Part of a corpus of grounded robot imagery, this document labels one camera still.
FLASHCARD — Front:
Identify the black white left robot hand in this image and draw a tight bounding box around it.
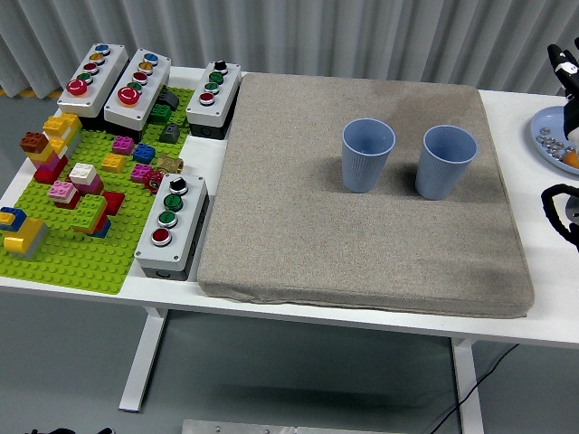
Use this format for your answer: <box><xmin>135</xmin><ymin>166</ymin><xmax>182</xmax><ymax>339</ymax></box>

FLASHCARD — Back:
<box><xmin>26</xmin><ymin>426</ymin><xmax>114</xmax><ymax>434</ymax></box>

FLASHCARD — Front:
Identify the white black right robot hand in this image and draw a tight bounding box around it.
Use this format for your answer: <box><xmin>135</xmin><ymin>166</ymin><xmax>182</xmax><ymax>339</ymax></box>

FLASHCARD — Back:
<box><xmin>546</xmin><ymin>38</ymin><xmax>579</xmax><ymax>137</ymax></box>

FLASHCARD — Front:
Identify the blue ribbed plastic cup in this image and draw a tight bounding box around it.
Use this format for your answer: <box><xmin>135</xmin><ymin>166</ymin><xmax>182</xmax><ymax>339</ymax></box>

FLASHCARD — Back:
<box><xmin>341</xmin><ymin>118</ymin><xmax>398</xmax><ymax>194</ymax></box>
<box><xmin>414</xmin><ymin>125</ymin><xmax>479</xmax><ymax>202</ymax></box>

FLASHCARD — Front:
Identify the light blue plate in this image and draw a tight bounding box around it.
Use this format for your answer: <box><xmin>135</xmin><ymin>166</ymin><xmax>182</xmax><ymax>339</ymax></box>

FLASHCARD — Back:
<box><xmin>529</xmin><ymin>105</ymin><xmax>579</xmax><ymax>176</ymax></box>

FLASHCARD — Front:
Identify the white table leg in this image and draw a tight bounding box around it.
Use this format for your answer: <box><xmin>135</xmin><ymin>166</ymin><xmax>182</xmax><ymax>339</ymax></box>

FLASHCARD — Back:
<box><xmin>450</xmin><ymin>336</ymin><xmax>485</xmax><ymax>434</ymax></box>
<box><xmin>118</xmin><ymin>307</ymin><xmax>169</xmax><ymax>412</ymax></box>

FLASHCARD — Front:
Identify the green studded baseplate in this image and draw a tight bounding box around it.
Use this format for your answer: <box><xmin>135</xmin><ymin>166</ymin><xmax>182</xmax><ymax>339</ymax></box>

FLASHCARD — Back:
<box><xmin>0</xmin><ymin>85</ymin><xmax>196</xmax><ymax>296</ymax></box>

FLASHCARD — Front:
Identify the blue yellow grey brick stack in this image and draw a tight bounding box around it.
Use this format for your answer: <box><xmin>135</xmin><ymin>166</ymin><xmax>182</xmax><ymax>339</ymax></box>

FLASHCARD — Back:
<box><xmin>0</xmin><ymin>206</ymin><xmax>49</xmax><ymax>260</ymax></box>

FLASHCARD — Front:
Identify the green orange blue brick stack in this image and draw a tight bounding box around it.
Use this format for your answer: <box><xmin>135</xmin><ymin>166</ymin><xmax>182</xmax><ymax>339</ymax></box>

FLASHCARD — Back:
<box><xmin>69</xmin><ymin>193</ymin><xmax>112</xmax><ymax>240</ymax></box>

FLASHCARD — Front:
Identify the red toy brick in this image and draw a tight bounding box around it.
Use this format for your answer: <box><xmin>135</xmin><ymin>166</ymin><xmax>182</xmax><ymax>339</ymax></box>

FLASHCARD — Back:
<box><xmin>102</xmin><ymin>191</ymin><xmax>126</xmax><ymax>215</ymax></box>

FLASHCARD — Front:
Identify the grey four-button control box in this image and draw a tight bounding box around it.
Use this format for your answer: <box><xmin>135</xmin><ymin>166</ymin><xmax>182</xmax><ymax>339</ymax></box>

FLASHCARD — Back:
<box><xmin>134</xmin><ymin>172</ymin><xmax>212</xmax><ymax>282</ymax></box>
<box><xmin>185</xmin><ymin>60</ymin><xmax>242</xmax><ymax>140</ymax></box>

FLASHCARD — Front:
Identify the pink red brick stack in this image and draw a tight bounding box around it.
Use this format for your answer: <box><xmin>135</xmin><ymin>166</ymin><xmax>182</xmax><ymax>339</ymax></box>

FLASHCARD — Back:
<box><xmin>48</xmin><ymin>179</ymin><xmax>81</xmax><ymax>210</ymax></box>

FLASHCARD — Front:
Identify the white pink brick stack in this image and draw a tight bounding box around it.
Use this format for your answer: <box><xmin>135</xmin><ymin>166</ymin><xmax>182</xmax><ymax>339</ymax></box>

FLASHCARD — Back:
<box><xmin>69</xmin><ymin>162</ymin><xmax>105</xmax><ymax>196</ymax></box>

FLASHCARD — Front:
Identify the yellow toy brick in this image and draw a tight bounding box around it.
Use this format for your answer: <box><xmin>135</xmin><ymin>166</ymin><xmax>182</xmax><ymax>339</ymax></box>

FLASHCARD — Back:
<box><xmin>100</xmin><ymin>153</ymin><xmax>127</xmax><ymax>174</ymax></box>

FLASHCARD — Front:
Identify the yellow white red brick tower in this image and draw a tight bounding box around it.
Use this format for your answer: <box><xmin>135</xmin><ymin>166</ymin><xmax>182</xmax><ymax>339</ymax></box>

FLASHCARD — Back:
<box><xmin>32</xmin><ymin>112</ymin><xmax>83</xmax><ymax>184</ymax></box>

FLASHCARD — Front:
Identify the brass pipe fitting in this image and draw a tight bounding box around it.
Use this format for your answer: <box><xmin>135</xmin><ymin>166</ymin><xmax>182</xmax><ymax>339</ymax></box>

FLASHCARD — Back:
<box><xmin>157</xmin><ymin>155</ymin><xmax>185</xmax><ymax>175</ymax></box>

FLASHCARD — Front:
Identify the brown toy brick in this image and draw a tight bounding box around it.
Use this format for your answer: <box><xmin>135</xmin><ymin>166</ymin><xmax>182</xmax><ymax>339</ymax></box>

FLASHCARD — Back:
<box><xmin>19</xmin><ymin>131</ymin><xmax>49</xmax><ymax>154</ymax></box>

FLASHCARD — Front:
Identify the blue toy brick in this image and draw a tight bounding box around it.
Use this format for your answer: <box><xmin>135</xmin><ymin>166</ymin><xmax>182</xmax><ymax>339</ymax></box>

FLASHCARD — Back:
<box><xmin>132</xmin><ymin>142</ymin><xmax>157</xmax><ymax>165</ymax></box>

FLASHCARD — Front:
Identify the grey-brown fabric mat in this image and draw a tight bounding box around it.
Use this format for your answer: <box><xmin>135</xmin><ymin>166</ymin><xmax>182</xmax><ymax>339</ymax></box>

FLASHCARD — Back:
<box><xmin>197</xmin><ymin>72</ymin><xmax>536</xmax><ymax>320</ymax></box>

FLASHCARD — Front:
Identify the white pleated curtain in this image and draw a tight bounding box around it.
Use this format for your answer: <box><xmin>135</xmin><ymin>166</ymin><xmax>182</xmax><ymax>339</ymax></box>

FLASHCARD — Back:
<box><xmin>0</xmin><ymin>0</ymin><xmax>579</xmax><ymax>99</ymax></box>

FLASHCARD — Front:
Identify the grey sloped toy brick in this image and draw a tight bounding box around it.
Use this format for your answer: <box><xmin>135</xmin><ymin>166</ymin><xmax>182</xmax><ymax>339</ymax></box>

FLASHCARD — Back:
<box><xmin>158</xmin><ymin>122</ymin><xmax>181</xmax><ymax>145</ymax></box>

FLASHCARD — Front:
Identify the dark green toy brick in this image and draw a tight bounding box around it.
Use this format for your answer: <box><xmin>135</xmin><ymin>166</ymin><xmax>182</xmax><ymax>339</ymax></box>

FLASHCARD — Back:
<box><xmin>149</xmin><ymin>103</ymin><xmax>173</xmax><ymax>125</ymax></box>

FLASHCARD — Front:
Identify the grey five-button control box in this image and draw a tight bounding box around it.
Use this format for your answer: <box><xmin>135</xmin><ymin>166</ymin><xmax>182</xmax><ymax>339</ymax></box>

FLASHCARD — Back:
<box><xmin>103</xmin><ymin>47</ymin><xmax>172</xmax><ymax>144</ymax></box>
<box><xmin>56</xmin><ymin>42</ymin><xmax>130</xmax><ymax>133</ymax></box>

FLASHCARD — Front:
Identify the black floor cable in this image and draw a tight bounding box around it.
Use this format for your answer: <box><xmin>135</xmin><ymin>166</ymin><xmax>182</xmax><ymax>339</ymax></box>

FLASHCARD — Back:
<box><xmin>427</xmin><ymin>344</ymin><xmax>520</xmax><ymax>434</ymax></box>

